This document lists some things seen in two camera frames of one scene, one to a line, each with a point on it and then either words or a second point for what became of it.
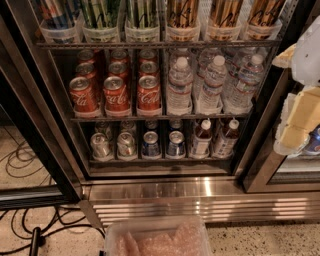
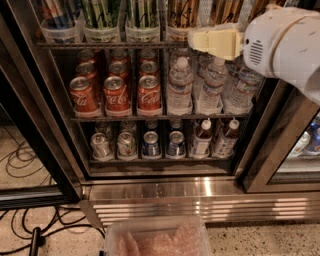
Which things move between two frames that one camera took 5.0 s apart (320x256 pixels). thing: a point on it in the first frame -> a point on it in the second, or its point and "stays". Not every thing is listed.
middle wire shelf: x=112 y=119 stays
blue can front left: x=151 y=146 stays
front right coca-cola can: x=149 y=94 stays
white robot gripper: x=308 y=58 -> x=266 y=45
